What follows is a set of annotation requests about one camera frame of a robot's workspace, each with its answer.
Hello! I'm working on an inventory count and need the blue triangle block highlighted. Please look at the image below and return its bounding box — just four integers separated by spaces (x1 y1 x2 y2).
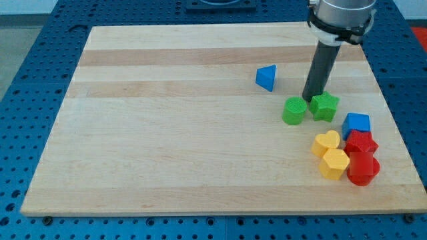
256 65 277 92

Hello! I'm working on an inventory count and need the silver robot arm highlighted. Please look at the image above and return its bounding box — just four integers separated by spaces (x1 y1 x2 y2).
302 0 376 102

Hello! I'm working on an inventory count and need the yellow hexagon block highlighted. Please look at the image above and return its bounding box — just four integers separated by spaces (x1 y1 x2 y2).
318 149 350 180

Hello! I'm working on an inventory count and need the yellow heart block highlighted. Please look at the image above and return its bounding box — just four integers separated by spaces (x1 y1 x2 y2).
311 130 340 158

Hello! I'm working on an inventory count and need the blue cube block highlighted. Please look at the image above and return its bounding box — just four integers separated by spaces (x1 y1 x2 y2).
342 113 371 141

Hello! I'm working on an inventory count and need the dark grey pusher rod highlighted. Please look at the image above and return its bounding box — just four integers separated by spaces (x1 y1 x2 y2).
302 41 340 102

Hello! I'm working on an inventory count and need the green star block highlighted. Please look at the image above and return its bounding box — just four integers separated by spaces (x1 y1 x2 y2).
309 91 340 122

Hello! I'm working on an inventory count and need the red star block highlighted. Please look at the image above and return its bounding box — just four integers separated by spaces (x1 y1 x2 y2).
344 129 379 155

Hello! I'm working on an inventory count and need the green cylinder block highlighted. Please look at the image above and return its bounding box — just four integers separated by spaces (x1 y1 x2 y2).
282 97 307 125

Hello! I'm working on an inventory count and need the red cylinder block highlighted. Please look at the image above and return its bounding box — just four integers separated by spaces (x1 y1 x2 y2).
347 152 380 186

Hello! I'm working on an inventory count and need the wooden board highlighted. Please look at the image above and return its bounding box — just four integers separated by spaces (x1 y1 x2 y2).
21 22 426 217

